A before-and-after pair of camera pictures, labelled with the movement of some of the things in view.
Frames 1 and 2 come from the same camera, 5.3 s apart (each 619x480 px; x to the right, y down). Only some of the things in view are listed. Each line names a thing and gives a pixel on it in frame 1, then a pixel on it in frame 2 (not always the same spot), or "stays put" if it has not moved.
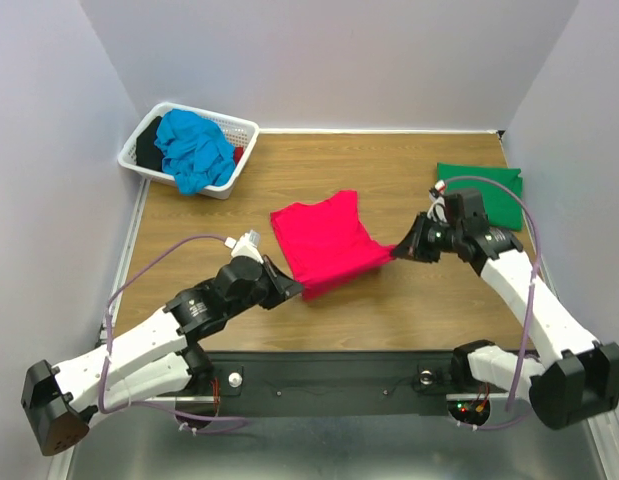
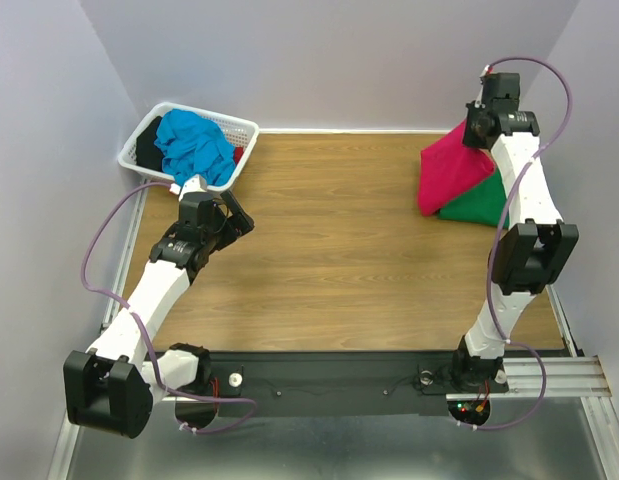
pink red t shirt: (324, 243) → (449, 167)
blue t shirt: (195, 151) stays put
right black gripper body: (421, 236) → (475, 126)
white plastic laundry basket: (241, 132) stays put
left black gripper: (285, 286) → (237, 225)
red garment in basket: (238, 153) stays put
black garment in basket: (147, 153) stays put
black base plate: (333, 383) stays put
